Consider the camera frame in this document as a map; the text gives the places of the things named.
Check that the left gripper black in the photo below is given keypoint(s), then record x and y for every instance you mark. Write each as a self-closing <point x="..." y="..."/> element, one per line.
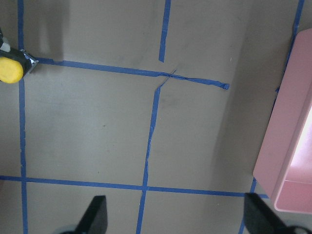
<point x="4" y="43"/>

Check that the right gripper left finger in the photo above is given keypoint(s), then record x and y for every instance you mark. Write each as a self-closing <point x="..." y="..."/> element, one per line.
<point x="93" y="221"/>

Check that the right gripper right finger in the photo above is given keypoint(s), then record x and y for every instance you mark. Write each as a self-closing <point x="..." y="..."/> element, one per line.
<point x="260" y="219"/>

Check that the pink plastic bin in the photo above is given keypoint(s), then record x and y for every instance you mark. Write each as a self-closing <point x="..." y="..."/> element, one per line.
<point x="284" y="165"/>

